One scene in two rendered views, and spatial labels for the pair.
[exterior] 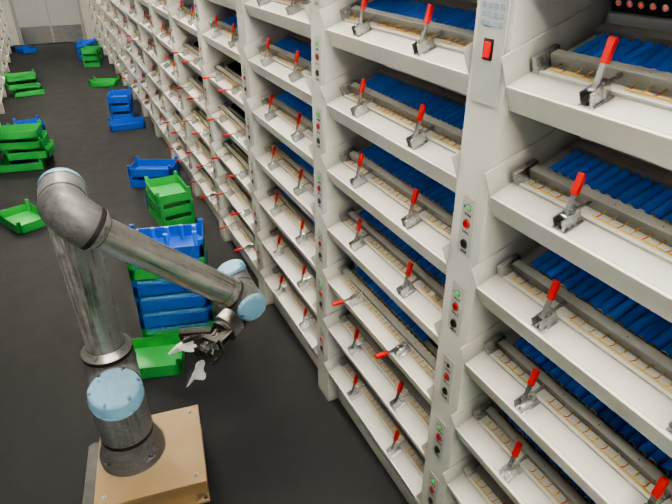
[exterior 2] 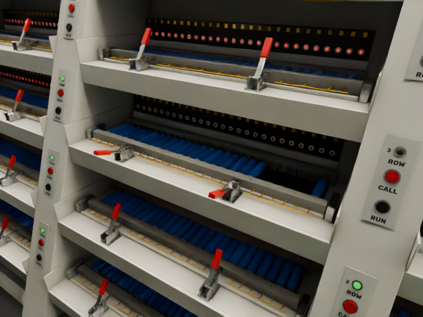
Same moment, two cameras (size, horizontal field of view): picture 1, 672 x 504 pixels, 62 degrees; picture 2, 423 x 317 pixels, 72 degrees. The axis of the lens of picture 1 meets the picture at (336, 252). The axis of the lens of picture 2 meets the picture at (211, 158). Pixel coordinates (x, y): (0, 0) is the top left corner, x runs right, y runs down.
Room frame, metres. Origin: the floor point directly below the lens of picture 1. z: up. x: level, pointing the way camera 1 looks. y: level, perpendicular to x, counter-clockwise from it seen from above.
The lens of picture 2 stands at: (0.81, 0.17, 0.69)
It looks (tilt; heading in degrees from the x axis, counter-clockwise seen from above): 9 degrees down; 322
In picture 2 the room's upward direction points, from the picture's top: 12 degrees clockwise
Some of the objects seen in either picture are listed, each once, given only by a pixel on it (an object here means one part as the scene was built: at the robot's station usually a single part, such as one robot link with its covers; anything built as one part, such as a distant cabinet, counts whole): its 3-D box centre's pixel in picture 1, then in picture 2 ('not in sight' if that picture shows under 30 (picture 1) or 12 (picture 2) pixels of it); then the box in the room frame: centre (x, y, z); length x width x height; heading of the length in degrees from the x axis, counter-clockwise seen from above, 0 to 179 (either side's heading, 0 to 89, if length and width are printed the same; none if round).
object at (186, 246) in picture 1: (166, 240); not in sight; (2.02, 0.70, 0.44); 0.30 x 0.20 x 0.08; 102
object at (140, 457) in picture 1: (130, 439); not in sight; (1.19, 0.62, 0.20); 0.19 x 0.19 x 0.10
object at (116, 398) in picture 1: (119, 404); not in sight; (1.20, 0.63, 0.34); 0.17 x 0.15 x 0.18; 25
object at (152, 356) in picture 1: (145, 354); not in sight; (1.78, 0.78, 0.04); 0.30 x 0.20 x 0.08; 101
